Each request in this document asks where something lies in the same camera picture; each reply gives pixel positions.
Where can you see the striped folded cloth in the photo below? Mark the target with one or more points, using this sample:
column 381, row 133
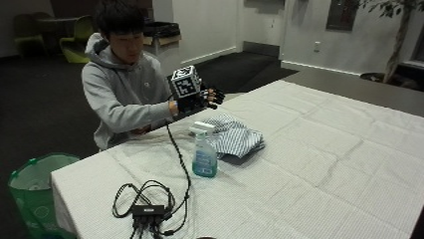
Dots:
column 234, row 136

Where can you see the white marker cube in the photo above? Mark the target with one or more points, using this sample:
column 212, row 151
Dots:
column 184, row 83

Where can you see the wall outlet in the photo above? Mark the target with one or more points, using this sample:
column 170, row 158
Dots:
column 316, row 46

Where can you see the the person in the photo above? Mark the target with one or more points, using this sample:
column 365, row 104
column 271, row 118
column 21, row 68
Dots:
column 118, row 89

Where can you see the white tablecloth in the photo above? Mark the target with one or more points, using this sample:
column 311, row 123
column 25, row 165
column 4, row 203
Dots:
column 264, row 166

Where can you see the dark wall frame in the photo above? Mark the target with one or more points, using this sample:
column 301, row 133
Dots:
column 341, row 15

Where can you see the dark round table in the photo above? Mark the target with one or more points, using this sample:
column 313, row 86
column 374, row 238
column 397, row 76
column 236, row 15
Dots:
column 54, row 26

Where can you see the dark chair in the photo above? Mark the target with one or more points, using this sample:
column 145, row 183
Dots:
column 26, row 35

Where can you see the black hub box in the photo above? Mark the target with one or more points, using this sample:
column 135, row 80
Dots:
column 147, row 210

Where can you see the black bin with box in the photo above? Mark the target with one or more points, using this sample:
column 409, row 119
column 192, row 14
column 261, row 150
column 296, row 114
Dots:
column 160, row 35

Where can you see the blue spray bottle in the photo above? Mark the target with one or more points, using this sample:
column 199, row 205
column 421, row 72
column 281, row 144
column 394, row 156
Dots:
column 204, row 156

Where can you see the green chair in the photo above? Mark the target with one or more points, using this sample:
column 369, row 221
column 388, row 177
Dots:
column 77, row 41

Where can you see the indoor tree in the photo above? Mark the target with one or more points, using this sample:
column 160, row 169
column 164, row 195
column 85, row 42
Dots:
column 397, row 36

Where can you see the green bag bin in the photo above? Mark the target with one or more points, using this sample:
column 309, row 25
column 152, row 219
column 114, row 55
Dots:
column 37, row 195

